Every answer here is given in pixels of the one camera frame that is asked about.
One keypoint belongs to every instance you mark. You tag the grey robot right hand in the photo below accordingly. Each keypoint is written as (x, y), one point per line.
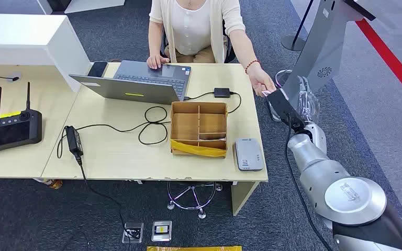
(313, 137)

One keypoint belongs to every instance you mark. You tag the person's right hand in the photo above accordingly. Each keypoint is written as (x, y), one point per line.
(157, 61)

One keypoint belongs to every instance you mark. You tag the person's left hand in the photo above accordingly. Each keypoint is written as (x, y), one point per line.
(261, 79)

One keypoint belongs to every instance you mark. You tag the white ID card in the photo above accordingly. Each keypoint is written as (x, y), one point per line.
(266, 93)

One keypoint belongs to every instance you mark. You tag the person's right forearm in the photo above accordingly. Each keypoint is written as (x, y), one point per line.
(155, 40)

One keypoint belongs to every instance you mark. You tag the person's left forearm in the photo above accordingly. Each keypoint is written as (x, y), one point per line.
(242, 46)

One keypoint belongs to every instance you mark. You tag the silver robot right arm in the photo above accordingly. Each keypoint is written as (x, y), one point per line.
(343, 194)

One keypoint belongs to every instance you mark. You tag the person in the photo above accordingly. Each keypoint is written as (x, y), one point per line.
(194, 27)

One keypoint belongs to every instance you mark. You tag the grey card reader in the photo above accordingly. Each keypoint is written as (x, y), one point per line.
(249, 154)

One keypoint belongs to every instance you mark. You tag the grey laptop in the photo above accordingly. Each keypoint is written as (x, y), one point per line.
(135, 90)

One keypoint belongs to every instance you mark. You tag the small black adapter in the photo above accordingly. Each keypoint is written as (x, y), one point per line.
(221, 92)

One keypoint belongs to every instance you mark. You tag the black office chair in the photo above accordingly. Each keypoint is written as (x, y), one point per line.
(229, 52)

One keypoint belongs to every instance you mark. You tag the black smartphone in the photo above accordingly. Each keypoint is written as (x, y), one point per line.
(97, 69)

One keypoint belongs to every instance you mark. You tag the grey kiosk stand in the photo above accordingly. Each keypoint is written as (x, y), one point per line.
(322, 52)

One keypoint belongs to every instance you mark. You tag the wooden divided box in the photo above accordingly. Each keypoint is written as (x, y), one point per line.
(187, 126)

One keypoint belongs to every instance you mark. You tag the white furniture base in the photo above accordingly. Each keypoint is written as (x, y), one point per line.
(93, 4)

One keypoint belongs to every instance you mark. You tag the beige desk leg panel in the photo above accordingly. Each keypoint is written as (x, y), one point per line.
(241, 197)

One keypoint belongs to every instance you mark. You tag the yellow tape on box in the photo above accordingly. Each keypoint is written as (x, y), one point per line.
(197, 150)

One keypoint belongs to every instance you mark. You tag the red barrier belt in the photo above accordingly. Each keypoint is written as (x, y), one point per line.
(388, 59)

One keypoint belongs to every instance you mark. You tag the black laptop power brick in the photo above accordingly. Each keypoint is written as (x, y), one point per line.
(73, 140)

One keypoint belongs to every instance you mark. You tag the white counter block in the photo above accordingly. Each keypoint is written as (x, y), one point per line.
(24, 38)

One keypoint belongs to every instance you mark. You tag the chrome stool base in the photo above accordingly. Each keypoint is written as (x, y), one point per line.
(192, 197)

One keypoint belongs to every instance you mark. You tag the grey desk grommet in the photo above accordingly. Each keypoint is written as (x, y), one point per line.
(15, 74)

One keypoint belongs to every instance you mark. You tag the black remote controller with antennas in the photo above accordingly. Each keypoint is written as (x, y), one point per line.
(12, 133)

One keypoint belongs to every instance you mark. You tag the floor socket box yellow label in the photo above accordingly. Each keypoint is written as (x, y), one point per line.
(161, 230)

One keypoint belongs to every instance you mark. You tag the open floor socket box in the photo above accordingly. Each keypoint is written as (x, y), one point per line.
(132, 232)

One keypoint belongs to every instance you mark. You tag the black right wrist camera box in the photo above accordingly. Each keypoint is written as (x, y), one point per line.
(284, 105)

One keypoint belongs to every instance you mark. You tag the black stanchion post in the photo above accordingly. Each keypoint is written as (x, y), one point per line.
(293, 43)

